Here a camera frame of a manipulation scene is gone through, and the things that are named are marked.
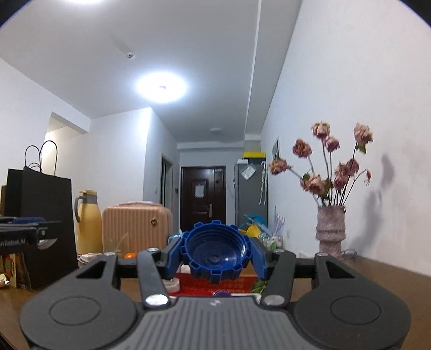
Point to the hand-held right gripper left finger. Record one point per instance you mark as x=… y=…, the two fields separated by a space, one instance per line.
x=173 y=259

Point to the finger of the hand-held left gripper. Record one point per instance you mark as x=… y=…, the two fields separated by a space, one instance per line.
x=30 y=223

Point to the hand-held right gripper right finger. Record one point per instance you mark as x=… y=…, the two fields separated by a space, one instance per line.
x=261 y=260

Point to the red cardboard box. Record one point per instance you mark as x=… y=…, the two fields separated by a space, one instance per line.
x=202 y=286

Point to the blue ridged plastic cap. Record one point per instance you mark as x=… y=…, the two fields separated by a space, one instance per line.
x=215 y=249

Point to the rack with bottles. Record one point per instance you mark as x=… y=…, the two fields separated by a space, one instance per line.
x=271 y=241

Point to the black paper bag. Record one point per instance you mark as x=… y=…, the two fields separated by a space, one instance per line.
x=50 y=202

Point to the blue and yellow plastic items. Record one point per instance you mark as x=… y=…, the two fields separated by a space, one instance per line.
x=254 y=225

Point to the orange fruit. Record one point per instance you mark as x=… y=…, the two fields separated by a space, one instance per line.
x=130 y=256

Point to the purple bundled sticks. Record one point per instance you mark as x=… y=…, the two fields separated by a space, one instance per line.
x=279 y=222

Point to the pink ribbed suitcase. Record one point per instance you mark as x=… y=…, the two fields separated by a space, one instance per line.
x=134 y=225

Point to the dark brown entrance door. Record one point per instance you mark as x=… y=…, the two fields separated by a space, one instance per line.
x=188 y=208

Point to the yellow thermos jug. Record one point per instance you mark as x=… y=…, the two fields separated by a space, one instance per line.
x=88 y=225

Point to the grey refrigerator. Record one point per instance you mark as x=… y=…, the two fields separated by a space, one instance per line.
x=245 y=202

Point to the hanging folded umbrella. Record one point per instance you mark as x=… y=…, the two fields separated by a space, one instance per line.
x=263 y=188

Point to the white paper notice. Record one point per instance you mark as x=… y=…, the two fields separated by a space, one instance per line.
x=199 y=191

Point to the textured pink ceramic vase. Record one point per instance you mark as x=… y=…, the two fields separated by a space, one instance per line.
x=330 y=232

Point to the side room door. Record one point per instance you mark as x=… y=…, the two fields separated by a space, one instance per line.
x=166 y=181

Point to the eyeglasses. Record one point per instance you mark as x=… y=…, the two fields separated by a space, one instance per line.
x=348 y=254

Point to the clear plastic bag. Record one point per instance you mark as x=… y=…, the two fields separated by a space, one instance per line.
x=248 y=172

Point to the yellow box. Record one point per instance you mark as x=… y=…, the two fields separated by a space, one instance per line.
x=254 y=155

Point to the dried pink roses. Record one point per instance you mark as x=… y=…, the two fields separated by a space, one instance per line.
x=343 y=171

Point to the small hallway ceiling lamp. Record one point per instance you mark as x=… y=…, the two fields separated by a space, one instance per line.
x=216 y=130

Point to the round ceiling lamp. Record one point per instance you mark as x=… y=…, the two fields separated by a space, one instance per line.
x=161 y=87

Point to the white smoke detector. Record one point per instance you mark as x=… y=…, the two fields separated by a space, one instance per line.
x=130 y=56

